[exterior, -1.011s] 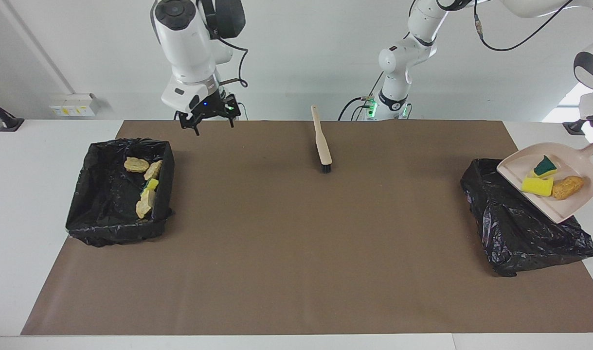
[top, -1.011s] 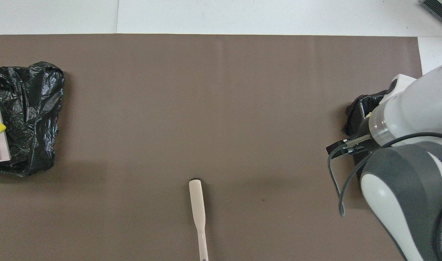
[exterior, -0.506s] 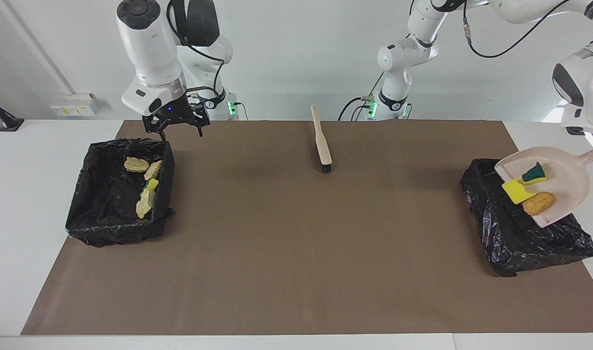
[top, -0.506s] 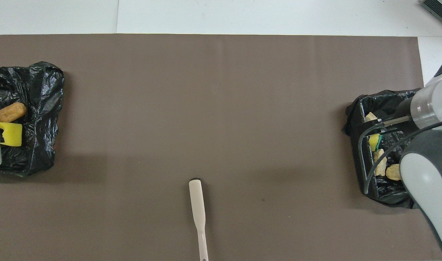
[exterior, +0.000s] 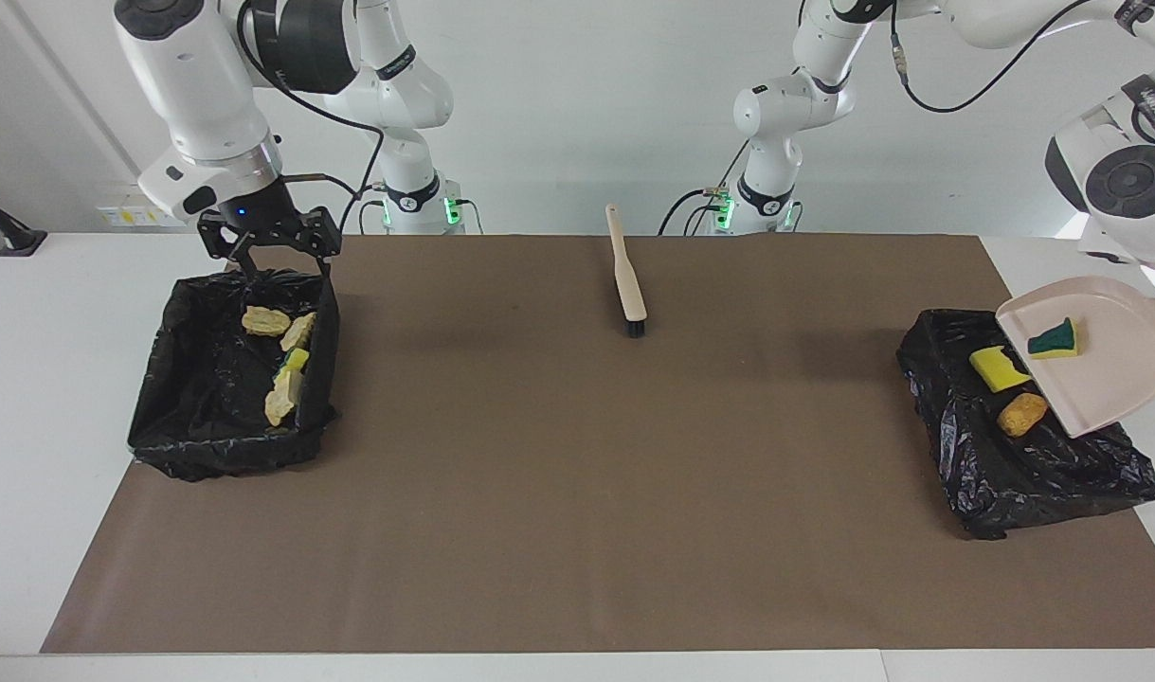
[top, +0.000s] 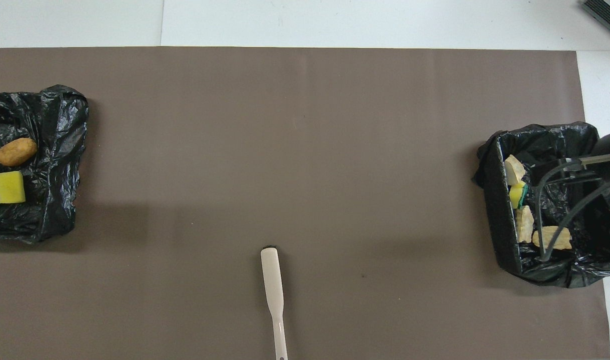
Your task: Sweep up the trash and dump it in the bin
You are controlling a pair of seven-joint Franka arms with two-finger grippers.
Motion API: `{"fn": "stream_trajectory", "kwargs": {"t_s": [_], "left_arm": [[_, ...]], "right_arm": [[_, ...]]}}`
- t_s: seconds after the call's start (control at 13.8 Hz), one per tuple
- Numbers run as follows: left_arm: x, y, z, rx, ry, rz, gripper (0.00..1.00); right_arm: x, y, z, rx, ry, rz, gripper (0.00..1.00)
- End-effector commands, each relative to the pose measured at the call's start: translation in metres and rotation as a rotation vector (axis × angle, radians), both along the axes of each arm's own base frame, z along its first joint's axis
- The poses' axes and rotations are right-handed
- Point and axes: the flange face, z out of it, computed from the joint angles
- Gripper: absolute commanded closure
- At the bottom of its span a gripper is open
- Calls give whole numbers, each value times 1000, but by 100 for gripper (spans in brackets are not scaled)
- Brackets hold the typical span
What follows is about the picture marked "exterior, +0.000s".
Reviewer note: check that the pink plastic dustpan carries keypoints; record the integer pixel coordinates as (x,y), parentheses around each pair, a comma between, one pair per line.
(1108,365)

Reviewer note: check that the white wall socket strip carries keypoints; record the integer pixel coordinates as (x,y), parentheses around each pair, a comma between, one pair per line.
(127,214)

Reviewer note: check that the orange-brown sponge piece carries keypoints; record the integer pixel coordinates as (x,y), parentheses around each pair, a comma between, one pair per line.
(1022,415)

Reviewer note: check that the bright yellow sponge piece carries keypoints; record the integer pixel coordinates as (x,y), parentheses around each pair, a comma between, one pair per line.
(997,369)

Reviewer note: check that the black stand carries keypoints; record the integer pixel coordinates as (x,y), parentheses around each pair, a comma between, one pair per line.
(9,232)

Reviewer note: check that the black bag lined bin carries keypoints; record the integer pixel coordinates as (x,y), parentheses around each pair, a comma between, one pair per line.
(207,398)
(1022,474)

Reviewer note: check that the green and yellow sponge piece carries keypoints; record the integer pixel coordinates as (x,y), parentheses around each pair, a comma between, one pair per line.
(1054,342)

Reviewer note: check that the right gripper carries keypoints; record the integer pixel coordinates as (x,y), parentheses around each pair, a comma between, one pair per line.
(255,210)

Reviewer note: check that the wooden brush with black bristles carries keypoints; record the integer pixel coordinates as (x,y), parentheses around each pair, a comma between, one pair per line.
(627,275)

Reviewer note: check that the small yellow-green sponge piece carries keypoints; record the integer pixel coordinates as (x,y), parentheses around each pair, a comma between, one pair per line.
(297,360)

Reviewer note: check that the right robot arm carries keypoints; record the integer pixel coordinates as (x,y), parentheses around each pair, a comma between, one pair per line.
(193,85)

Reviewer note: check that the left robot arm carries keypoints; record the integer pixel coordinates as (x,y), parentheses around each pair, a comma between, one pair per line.
(785,104)

